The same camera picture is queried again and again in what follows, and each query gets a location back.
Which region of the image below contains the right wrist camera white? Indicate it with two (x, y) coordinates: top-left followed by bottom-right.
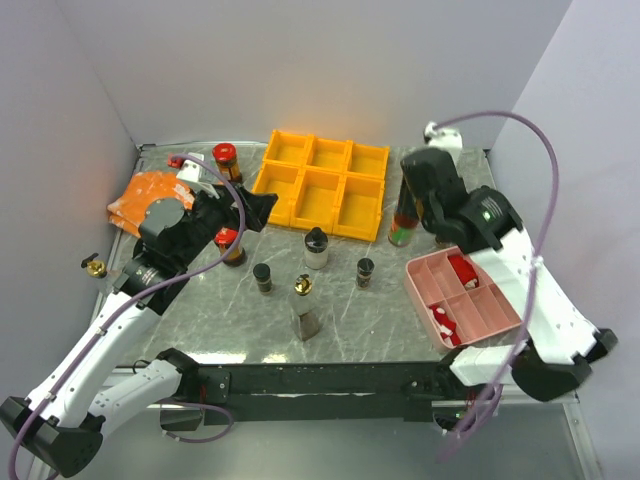
(423, 122), (463, 163)

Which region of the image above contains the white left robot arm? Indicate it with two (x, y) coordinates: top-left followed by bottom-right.
(1, 184), (278, 478)

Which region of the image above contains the orange white cloth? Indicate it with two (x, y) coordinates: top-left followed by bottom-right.
(107, 171), (194, 238)

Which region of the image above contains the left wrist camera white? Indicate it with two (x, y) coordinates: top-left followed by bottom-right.
(168, 153), (216, 195)

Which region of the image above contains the white powder bottle black cap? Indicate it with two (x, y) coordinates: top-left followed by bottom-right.
(304, 227), (329, 270)

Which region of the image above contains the glass oil bottle gold spout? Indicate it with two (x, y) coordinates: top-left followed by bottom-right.
(289, 274), (321, 342)

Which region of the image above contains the red santa toy front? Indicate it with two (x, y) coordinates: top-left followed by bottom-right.
(430, 305), (461, 347)

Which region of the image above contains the left small black cap shaker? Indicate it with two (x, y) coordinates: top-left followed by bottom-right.
(252, 263), (273, 295)

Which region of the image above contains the red santa toy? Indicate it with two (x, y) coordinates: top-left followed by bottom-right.
(430, 305), (461, 347)
(448, 255), (479, 290)

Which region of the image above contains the yellow bin front right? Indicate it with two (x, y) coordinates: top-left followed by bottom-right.
(333, 176), (384, 242)

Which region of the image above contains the red santa toy back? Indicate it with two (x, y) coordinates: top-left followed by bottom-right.
(448, 255), (479, 290)

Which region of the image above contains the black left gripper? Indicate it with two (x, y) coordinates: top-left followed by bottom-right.
(175, 179), (277, 267)

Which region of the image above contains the right small black cap shaker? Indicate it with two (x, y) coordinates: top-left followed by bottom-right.
(356, 257), (375, 289)

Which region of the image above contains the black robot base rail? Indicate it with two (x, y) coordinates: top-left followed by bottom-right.
(134, 362), (501, 431)

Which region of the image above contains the yellow bin back left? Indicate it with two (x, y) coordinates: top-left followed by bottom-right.
(263, 130), (313, 168)

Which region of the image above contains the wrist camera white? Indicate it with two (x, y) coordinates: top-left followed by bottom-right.
(168, 153), (216, 195)
(423, 122), (463, 163)

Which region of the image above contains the red lid sauce jar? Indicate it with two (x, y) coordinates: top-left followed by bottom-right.
(212, 142), (243, 183)
(214, 227), (246, 267)

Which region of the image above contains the red lid sauce jar front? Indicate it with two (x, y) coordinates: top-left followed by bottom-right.
(214, 227), (246, 267)

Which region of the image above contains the small black cap shaker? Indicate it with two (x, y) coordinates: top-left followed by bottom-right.
(252, 263), (273, 295)
(356, 257), (375, 289)

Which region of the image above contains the pink divided organizer tray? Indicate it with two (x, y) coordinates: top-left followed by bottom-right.
(404, 247), (521, 354)

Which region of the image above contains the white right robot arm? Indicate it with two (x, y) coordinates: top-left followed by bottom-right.
(400, 147), (618, 402)

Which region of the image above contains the red lid sauce jar back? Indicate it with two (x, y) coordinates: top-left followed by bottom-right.
(212, 142), (243, 183)

